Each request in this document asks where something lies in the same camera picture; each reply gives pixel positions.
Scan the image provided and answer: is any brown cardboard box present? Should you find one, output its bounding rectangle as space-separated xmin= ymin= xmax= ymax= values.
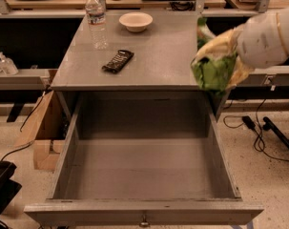
xmin=14 ymin=90 xmax=65 ymax=171

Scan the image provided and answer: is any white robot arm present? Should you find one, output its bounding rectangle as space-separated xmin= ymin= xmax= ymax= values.
xmin=191 ymin=7 xmax=289 ymax=93

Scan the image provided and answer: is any grey wooden cabinet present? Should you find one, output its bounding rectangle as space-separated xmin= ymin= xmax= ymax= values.
xmin=52 ymin=10 xmax=225 ymax=125

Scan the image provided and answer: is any clear sanitizer bottle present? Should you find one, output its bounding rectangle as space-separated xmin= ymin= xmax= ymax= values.
xmin=0 ymin=52 xmax=18 ymax=75

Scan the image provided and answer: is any clear plastic water bottle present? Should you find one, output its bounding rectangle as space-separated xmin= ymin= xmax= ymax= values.
xmin=85 ymin=0 xmax=108 ymax=50

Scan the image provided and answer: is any white ceramic bowl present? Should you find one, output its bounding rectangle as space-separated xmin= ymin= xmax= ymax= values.
xmin=119 ymin=12 xmax=153 ymax=32

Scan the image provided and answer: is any metal drawer knob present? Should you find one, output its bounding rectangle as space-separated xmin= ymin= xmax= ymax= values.
xmin=139 ymin=215 xmax=150 ymax=228

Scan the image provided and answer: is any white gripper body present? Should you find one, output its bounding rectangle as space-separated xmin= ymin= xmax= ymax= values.
xmin=237 ymin=12 xmax=289 ymax=69

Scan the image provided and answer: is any black cable left floor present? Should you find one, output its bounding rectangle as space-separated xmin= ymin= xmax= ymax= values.
xmin=0 ymin=86 xmax=52 ymax=161

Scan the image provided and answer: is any dark chocolate snack bar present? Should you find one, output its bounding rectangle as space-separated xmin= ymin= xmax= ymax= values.
xmin=102 ymin=50 xmax=134 ymax=73

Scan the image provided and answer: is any black stand leg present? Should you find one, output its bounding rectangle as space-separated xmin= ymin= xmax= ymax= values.
xmin=263 ymin=116 xmax=289 ymax=150

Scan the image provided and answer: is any black power cable floor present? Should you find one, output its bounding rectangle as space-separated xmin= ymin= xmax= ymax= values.
xmin=223 ymin=100 xmax=289 ymax=162

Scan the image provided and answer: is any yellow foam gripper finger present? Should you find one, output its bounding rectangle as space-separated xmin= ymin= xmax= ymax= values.
xmin=193 ymin=29 xmax=241 ymax=63
xmin=226 ymin=56 xmax=255 ymax=90

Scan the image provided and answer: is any open grey top drawer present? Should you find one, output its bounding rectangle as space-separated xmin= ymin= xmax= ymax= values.
xmin=25 ymin=100 xmax=263 ymax=227

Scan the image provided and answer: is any green rice chip bag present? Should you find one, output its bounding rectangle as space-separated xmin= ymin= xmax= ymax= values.
xmin=191 ymin=17 xmax=237 ymax=95

